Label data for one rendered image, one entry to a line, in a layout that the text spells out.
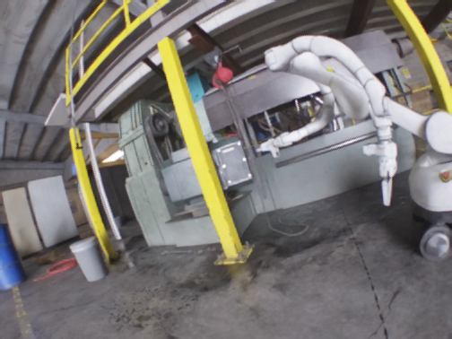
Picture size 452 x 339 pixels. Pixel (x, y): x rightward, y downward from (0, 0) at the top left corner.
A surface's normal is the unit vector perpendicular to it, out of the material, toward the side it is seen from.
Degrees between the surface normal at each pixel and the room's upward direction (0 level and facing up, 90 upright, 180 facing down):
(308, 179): 90
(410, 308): 0
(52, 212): 90
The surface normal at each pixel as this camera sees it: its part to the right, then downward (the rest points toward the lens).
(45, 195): 0.87, -0.29
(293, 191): -0.38, 0.14
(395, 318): -0.32, -0.95
